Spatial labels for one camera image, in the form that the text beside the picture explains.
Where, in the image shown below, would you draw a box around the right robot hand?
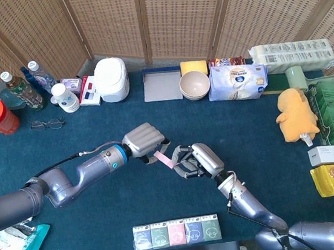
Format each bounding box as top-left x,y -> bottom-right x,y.
169,139 -> 226,183

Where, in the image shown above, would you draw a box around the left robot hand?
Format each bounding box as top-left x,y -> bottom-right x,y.
120,119 -> 174,169

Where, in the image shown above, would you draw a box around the pink sticky note pad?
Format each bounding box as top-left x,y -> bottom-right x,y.
153,148 -> 175,172

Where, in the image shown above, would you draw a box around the grey cardboard box tray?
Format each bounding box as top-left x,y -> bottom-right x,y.
140,64 -> 185,104

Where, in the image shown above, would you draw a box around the beige bowl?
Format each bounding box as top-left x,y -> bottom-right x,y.
180,86 -> 212,102
178,68 -> 212,98

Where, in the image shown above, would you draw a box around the white mini rice cooker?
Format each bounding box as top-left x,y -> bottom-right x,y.
91,55 -> 132,105

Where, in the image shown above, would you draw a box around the green tissue packet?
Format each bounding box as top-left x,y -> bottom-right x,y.
200,213 -> 223,243
149,221 -> 172,249

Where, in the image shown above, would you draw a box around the red white blue carton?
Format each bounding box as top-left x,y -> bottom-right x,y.
75,74 -> 103,108

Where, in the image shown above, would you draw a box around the blue tissue packet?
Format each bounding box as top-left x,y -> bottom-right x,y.
183,216 -> 206,245
131,223 -> 155,250

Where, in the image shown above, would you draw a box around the pink tissue packet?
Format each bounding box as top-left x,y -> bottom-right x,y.
166,219 -> 188,247

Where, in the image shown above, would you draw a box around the blue white tissue bag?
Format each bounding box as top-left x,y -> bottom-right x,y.
205,60 -> 272,105

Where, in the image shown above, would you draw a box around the teal carpet table cover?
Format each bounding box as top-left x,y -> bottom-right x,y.
0,46 -> 334,250

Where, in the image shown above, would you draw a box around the yellow sponge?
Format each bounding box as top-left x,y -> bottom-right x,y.
179,58 -> 209,78

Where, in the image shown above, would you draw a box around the stacked floral paper cups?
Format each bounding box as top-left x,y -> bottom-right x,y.
49,80 -> 81,116

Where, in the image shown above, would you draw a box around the small purple container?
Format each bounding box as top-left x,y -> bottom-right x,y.
59,76 -> 84,96

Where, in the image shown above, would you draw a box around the brown snack pack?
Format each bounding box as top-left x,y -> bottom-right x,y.
206,53 -> 247,71

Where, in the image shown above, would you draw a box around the yellow plush toy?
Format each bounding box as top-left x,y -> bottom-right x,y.
272,85 -> 323,151

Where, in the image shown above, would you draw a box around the clear water bottle pink label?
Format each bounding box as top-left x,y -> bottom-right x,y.
27,58 -> 59,97

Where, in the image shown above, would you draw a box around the pale green cylindrical roller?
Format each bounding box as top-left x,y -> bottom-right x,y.
284,64 -> 312,94

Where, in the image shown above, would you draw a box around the white cardboard box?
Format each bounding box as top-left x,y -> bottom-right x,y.
306,143 -> 334,168

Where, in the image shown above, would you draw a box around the green tea bottle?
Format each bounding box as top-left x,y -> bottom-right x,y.
0,66 -> 47,116

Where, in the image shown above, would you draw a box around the woven wooden folding screen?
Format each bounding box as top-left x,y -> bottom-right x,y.
0,0 -> 334,134

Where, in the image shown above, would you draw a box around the blue bottle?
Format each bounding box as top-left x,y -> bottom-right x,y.
19,63 -> 51,97

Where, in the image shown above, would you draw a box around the pale paper towel pack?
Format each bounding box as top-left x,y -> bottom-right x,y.
247,36 -> 334,79

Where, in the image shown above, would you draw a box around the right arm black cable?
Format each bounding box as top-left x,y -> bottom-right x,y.
222,163 -> 314,250

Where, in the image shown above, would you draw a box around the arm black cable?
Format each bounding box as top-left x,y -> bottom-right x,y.
31,141 -> 127,179
222,163 -> 314,250

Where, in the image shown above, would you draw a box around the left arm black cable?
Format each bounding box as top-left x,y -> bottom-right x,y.
31,141 -> 127,179

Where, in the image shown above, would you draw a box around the black frame eyeglasses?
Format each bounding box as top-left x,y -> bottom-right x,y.
28,115 -> 66,133

